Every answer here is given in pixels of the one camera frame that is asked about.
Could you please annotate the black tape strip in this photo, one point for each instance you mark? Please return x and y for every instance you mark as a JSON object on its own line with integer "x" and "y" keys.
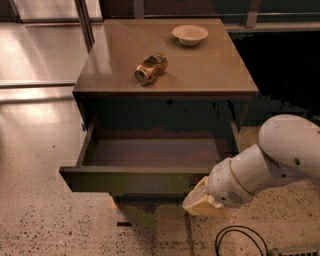
{"x": 124, "y": 224}

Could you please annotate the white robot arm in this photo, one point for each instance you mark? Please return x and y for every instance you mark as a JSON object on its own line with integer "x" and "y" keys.
{"x": 288, "y": 150}

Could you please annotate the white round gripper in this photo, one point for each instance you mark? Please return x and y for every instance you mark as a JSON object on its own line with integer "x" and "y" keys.
{"x": 225, "y": 184}

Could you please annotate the white ceramic bowl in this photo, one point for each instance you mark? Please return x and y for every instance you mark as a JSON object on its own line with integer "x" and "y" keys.
{"x": 190, "y": 35}

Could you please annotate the drawer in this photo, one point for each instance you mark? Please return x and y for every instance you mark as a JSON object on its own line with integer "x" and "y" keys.
{"x": 148, "y": 163}

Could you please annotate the brown drawer cabinet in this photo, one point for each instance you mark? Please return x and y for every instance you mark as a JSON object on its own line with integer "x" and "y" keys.
{"x": 195, "y": 93}

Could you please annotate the crushed gold can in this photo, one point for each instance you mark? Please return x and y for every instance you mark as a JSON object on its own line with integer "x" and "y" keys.
{"x": 151, "y": 68}

